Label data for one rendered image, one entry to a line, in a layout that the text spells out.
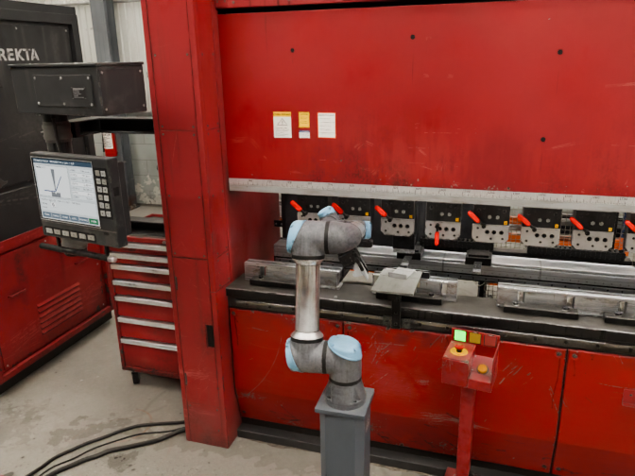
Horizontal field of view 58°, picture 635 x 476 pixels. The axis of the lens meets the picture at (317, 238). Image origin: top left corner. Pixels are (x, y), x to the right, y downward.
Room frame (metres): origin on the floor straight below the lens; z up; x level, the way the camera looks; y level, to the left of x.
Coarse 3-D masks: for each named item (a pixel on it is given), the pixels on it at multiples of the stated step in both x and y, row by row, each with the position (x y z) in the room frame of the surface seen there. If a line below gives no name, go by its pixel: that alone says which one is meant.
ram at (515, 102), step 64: (576, 0) 2.26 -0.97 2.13; (256, 64) 2.67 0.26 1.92; (320, 64) 2.57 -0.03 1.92; (384, 64) 2.49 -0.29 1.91; (448, 64) 2.41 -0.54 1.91; (512, 64) 2.33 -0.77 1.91; (576, 64) 2.26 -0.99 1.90; (256, 128) 2.67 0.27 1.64; (384, 128) 2.49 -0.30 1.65; (448, 128) 2.40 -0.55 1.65; (512, 128) 2.32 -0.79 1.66; (576, 128) 2.25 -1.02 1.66; (320, 192) 2.58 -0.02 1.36; (576, 192) 2.24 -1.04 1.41
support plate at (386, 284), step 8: (384, 272) 2.46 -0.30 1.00; (416, 272) 2.45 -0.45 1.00; (376, 280) 2.36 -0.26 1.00; (384, 280) 2.35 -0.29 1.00; (392, 280) 2.35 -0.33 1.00; (400, 280) 2.35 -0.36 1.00; (408, 280) 2.35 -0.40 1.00; (416, 280) 2.35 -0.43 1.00; (376, 288) 2.27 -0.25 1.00; (384, 288) 2.27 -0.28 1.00; (392, 288) 2.27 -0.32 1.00; (400, 288) 2.26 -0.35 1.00; (408, 288) 2.26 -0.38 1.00
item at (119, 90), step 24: (24, 72) 2.38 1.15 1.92; (48, 72) 2.31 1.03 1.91; (72, 72) 2.25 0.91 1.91; (96, 72) 2.19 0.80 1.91; (120, 72) 2.29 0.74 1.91; (24, 96) 2.39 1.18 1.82; (48, 96) 2.32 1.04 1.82; (72, 96) 2.25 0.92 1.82; (96, 96) 2.20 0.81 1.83; (120, 96) 2.27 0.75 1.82; (144, 96) 2.38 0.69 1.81; (48, 120) 2.47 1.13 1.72; (48, 144) 2.48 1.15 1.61; (72, 240) 2.47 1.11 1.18
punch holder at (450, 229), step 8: (432, 208) 2.42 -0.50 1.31; (440, 208) 2.40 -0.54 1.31; (448, 208) 2.39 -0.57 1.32; (456, 208) 2.39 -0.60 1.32; (432, 216) 2.42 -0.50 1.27; (440, 216) 2.40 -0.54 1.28; (448, 216) 2.39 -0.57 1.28; (456, 216) 2.38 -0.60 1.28; (432, 224) 2.41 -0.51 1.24; (440, 224) 2.40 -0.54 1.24; (448, 224) 2.39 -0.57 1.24; (456, 224) 2.38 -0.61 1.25; (432, 232) 2.41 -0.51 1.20; (440, 232) 2.40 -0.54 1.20; (448, 232) 2.39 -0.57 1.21; (456, 232) 2.38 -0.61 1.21
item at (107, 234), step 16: (32, 160) 2.36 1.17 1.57; (64, 160) 2.27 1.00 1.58; (80, 160) 2.22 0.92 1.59; (96, 160) 2.18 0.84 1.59; (112, 160) 2.18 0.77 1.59; (96, 176) 2.19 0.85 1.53; (112, 176) 2.17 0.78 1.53; (96, 192) 2.19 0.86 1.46; (112, 192) 2.16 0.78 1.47; (112, 208) 2.16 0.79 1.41; (128, 208) 2.25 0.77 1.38; (48, 224) 2.34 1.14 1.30; (64, 224) 2.29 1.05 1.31; (80, 224) 2.25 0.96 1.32; (112, 224) 2.16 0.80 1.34; (128, 224) 2.25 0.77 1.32; (80, 240) 2.25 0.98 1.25; (96, 240) 2.21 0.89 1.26; (112, 240) 2.17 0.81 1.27
